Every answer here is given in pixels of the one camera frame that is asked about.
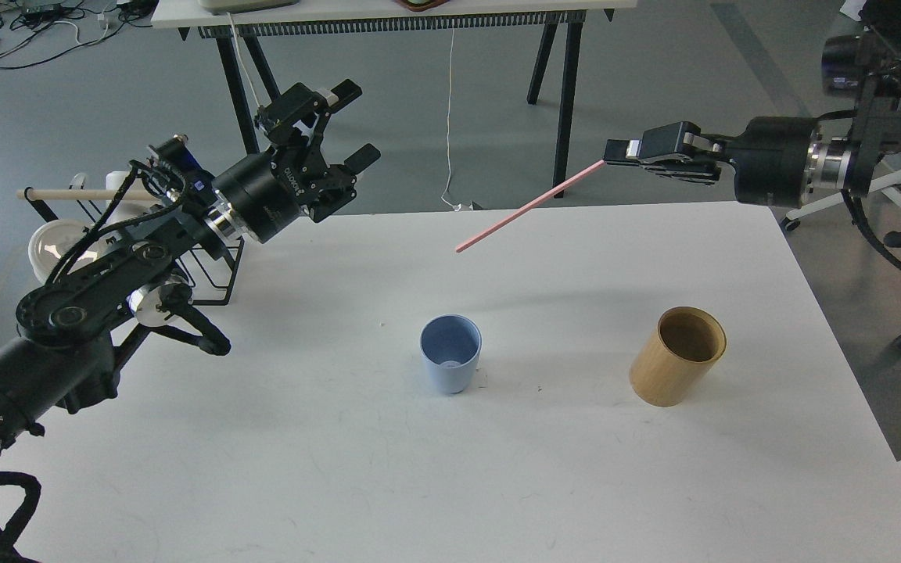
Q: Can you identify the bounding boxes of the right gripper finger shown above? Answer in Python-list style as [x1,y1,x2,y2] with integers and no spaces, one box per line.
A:
[604,121,725,165]
[641,160,725,185]

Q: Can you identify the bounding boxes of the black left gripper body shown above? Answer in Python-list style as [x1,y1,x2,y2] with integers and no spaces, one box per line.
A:
[212,153,323,243]

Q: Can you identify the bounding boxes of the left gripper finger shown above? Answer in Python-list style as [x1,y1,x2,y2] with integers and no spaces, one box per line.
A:
[253,80,364,170]
[310,143,380,222]

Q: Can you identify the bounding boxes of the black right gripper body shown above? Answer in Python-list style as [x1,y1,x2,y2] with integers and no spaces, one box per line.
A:
[713,117,819,208]

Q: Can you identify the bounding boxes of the pink chopstick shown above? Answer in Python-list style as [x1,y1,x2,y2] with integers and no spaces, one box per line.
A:
[454,160,607,253]

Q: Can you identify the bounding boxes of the blue plastic cup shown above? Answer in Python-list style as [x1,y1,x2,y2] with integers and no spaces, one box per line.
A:
[419,314,483,395]

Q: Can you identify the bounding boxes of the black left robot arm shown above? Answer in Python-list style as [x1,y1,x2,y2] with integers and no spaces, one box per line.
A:
[0,80,380,562]

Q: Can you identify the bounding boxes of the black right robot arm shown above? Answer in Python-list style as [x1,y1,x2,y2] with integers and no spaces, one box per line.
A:
[603,30,901,271]

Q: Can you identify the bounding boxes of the white background table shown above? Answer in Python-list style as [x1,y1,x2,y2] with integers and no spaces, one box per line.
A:
[153,1,637,214]

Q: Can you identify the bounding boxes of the white mug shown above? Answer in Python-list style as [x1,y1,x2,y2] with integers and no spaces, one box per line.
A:
[104,172,154,231]

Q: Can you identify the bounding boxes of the wooden cylinder holder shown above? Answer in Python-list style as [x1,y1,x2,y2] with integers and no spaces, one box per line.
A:
[629,307,728,407]

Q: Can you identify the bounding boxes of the white round bowl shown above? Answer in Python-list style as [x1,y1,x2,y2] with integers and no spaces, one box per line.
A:
[27,220,90,285]

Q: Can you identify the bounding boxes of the black wire dish rack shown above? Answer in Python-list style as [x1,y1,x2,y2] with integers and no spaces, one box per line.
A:
[16,171,244,307]

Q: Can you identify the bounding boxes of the white hanging cable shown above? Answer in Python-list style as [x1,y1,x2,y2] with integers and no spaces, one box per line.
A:
[440,30,473,212]

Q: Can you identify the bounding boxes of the floor cables and adapters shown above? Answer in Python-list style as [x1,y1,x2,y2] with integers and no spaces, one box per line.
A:
[0,0,159,83]

